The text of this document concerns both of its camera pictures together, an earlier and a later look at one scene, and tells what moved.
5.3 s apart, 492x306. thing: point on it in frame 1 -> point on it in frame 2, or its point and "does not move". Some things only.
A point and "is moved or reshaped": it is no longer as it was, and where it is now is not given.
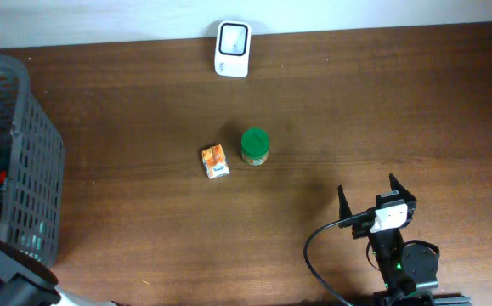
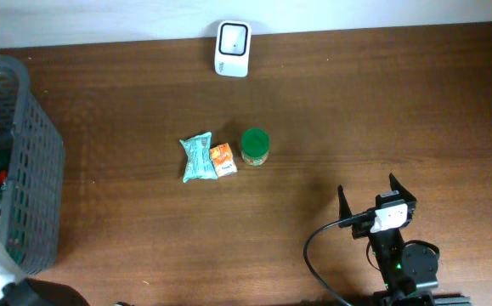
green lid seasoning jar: x=255 y=145 does not move
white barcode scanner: x=232 y=48 does not move
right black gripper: x=410 y=200 does not move
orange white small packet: x=215 y=162 is moved or reshaped
